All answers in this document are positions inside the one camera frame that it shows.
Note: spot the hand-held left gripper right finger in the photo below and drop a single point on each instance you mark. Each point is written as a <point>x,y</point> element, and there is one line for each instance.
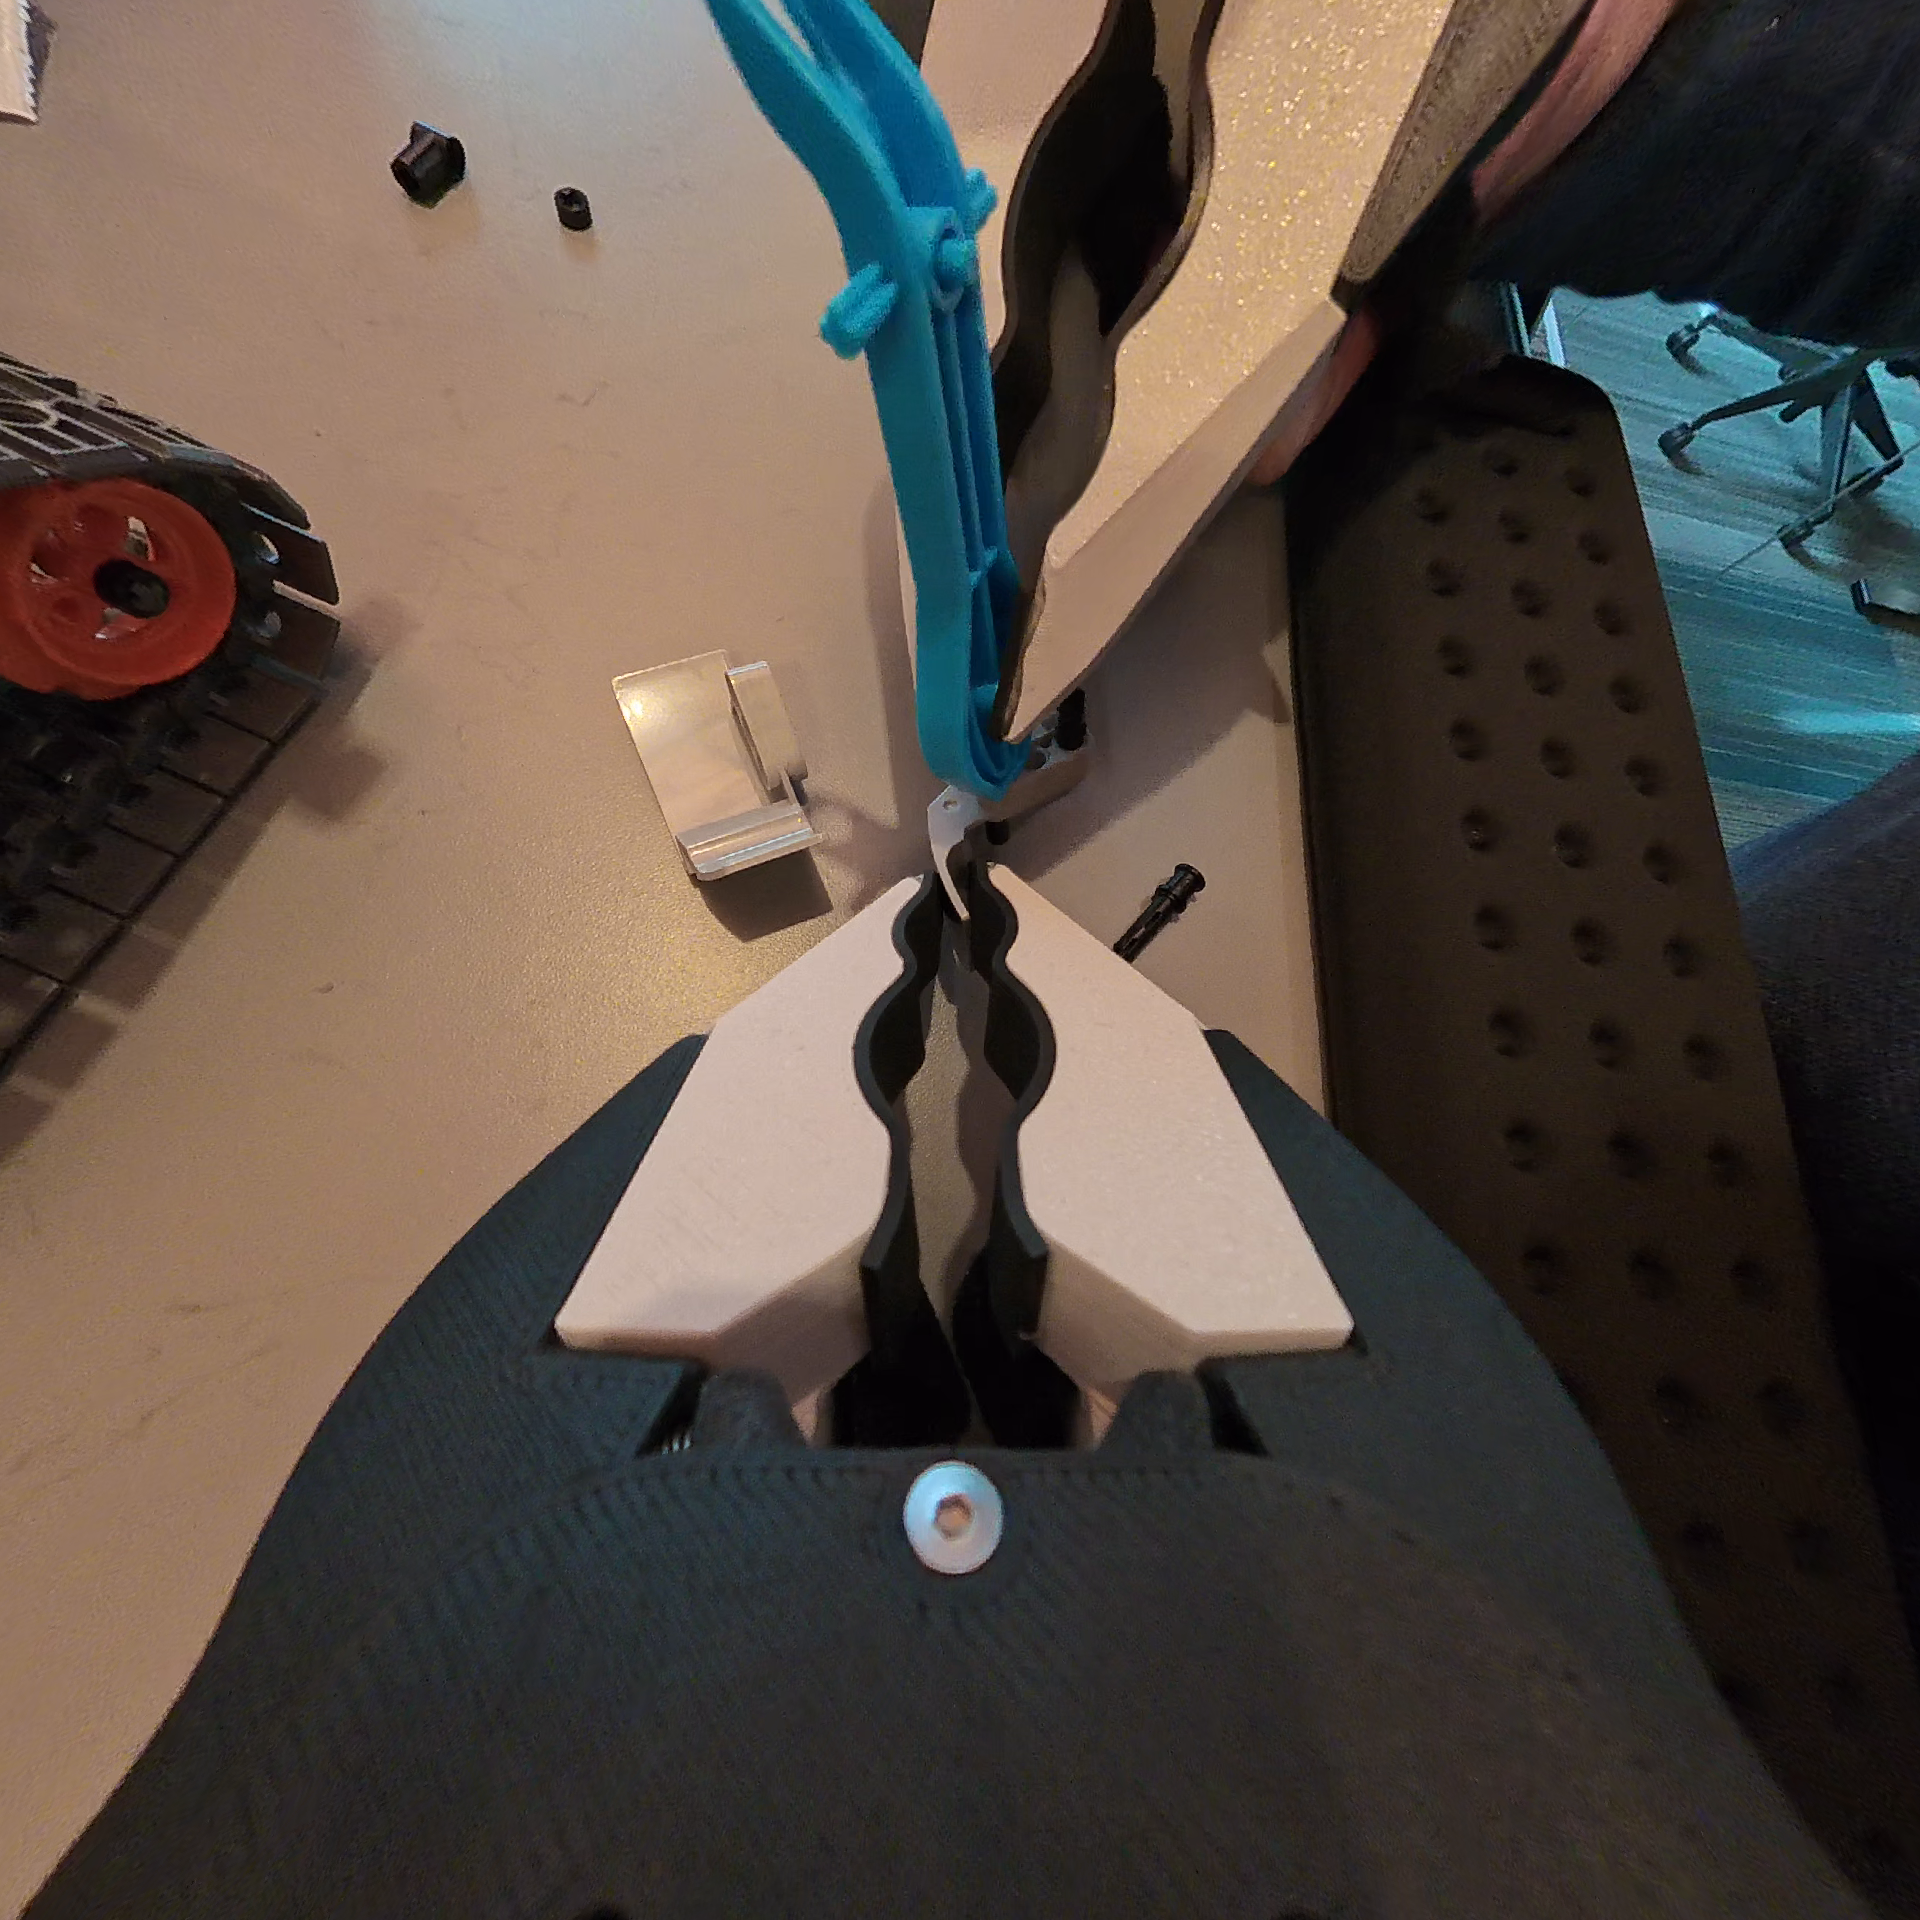
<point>1185,1184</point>

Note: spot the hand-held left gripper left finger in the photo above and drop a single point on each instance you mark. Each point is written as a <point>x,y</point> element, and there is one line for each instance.
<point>734,1184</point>

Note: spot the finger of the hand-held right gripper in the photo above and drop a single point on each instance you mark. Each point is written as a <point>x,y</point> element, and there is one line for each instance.
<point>1275,195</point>
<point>1005,61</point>

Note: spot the teal separator tool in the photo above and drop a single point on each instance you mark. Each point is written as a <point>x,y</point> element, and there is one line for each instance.
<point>923,248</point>

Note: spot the grey curved panel assembly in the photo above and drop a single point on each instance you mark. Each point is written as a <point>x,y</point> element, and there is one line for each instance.
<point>705,734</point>
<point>1050,750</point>

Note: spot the person's right forearm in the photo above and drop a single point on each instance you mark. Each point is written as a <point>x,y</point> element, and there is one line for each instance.
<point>1724,164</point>

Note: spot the person's right hand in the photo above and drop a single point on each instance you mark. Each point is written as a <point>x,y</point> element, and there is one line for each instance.
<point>1568,82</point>

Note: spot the black pin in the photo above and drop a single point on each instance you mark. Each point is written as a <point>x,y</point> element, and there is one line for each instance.
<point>1159,912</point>

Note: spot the black perforated chair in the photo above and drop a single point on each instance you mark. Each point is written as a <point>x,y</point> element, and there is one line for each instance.
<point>1530,901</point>

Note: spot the office chair wheeled base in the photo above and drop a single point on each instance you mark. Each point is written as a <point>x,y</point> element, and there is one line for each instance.
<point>1823,405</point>

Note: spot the small black bush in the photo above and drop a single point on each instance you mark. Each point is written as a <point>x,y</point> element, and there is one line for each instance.
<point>428,163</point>
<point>573,207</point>

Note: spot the person's dark clothing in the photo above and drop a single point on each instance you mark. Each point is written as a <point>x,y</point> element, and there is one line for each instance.
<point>1844,1125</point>

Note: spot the grey orange tracked toy robot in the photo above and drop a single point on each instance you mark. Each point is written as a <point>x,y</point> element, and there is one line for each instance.
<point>121,585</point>

